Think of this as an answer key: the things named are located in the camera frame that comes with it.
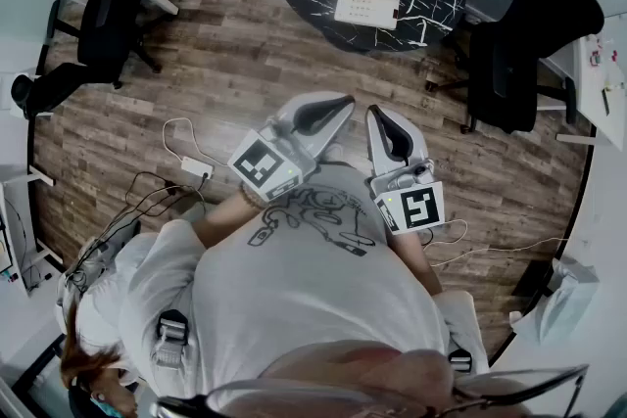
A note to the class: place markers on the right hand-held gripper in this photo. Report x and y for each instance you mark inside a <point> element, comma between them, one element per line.
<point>416,205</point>

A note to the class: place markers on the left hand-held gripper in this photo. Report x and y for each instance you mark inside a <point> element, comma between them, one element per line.
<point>264,166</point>

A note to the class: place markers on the white telephone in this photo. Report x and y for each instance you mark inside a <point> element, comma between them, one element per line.
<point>367,7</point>

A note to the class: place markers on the person's right forearm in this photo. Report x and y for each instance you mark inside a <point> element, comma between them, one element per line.
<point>414,259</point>

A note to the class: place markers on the person's left forearm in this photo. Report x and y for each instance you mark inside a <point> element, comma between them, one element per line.
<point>225,218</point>

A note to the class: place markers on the person's white shoe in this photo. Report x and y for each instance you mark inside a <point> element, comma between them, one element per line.
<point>334,152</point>

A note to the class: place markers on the black office chair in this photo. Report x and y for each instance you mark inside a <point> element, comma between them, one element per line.
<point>105,34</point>
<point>504,78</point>

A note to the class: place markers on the white power strip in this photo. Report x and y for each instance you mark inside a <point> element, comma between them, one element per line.
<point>196,165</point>

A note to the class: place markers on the gray printed t-shirt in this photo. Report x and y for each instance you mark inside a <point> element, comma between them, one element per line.
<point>303,298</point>

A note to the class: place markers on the black marker pen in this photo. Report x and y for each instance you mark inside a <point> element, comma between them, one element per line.
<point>606,100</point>

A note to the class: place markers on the small red white packet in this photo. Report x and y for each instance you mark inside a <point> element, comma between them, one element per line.
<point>595,58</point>

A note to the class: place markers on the person's face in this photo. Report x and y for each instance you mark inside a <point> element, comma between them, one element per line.
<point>367,372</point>

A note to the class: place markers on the clear plastic bag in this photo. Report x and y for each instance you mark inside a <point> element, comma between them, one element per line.
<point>563,303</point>

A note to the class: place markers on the person's eyeglasses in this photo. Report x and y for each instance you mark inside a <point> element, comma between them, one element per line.
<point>171,406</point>

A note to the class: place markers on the black framed glass cabinet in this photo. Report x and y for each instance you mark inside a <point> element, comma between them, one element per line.
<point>4,254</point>

